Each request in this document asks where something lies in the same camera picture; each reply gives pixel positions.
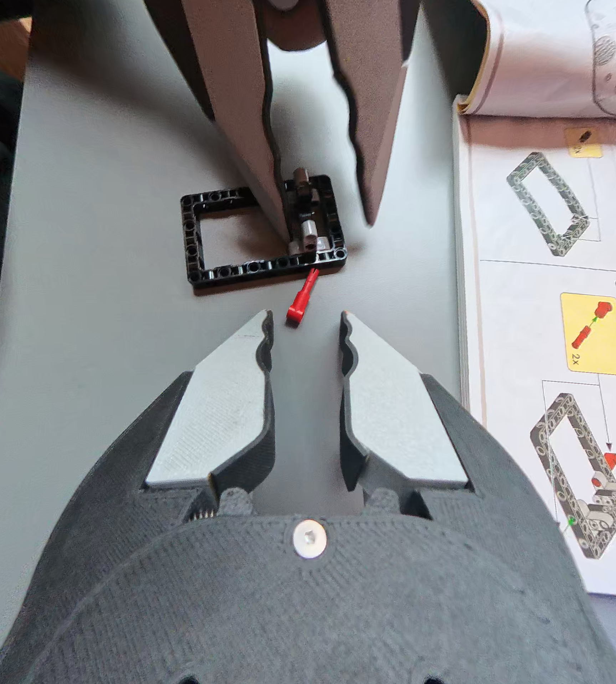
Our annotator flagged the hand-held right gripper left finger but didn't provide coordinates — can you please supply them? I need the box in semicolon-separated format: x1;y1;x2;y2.
144;309;277;492

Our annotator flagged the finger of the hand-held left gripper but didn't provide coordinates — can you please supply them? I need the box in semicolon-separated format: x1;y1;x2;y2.
182;0;295;253
320;0;411;229

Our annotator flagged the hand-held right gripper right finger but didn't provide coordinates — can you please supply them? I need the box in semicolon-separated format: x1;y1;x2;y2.
338;310;473;493

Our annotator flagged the long red lego pin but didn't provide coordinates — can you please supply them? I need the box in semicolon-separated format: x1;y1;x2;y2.
285;268;320;327

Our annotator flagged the black lego frame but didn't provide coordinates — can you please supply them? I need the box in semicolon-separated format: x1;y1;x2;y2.
180;173;349;290

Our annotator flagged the lego instruction booklet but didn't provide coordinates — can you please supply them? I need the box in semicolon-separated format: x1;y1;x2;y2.
453;0;616;598

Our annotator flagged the person's left hand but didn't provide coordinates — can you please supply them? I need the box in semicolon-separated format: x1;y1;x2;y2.
266;0;331;52

